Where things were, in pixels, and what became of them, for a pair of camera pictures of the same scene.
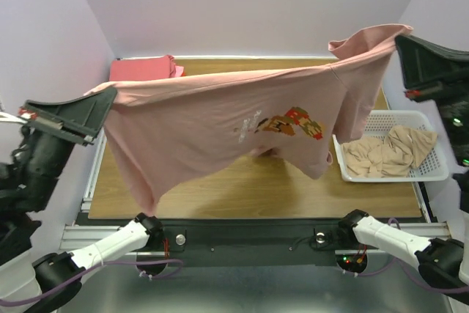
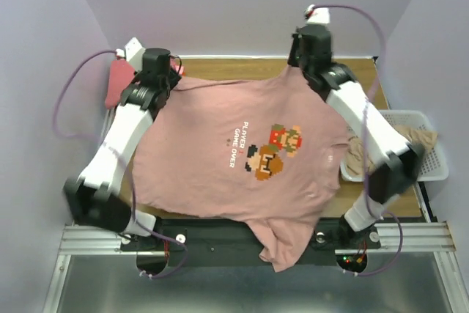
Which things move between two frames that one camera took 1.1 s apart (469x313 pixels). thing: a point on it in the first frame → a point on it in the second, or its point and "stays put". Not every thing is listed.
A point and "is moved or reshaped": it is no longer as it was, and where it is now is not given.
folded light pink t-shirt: x=179 y=70 stays put
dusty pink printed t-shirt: x=164 y=132 is moved or reshaped
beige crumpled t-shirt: x=396 y=155 stays put
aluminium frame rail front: x=79 y=237 stays put
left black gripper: x=89 y=111 → x=175 y=77
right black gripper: x=434 y=91 → x=295 y=56
